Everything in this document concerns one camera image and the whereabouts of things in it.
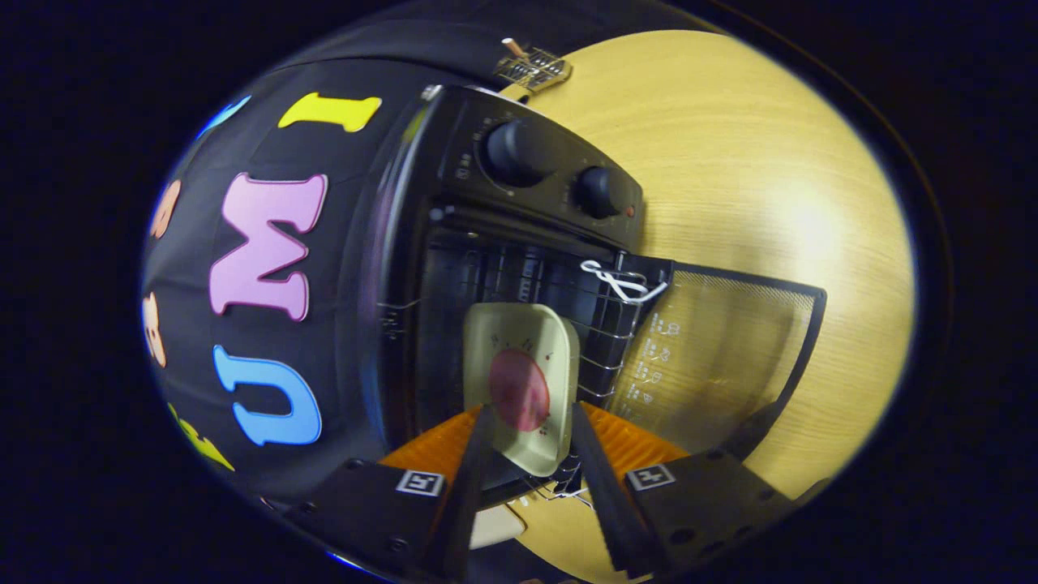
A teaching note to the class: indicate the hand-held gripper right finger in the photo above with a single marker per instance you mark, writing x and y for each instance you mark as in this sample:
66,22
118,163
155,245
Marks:
604,495

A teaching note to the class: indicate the small beige stick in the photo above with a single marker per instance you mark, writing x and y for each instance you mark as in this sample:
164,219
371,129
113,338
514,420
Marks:
513,47

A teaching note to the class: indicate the cream square cherry-print plate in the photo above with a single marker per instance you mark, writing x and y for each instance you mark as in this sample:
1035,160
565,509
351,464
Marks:
519,328

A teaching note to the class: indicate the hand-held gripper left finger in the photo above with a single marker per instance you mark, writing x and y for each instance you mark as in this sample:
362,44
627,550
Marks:
466,503

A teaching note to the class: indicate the black toaster oven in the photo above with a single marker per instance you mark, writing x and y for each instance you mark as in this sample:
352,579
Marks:
454,146

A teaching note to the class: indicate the round pink ham slice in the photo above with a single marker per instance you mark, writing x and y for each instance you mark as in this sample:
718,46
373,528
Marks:
519,389

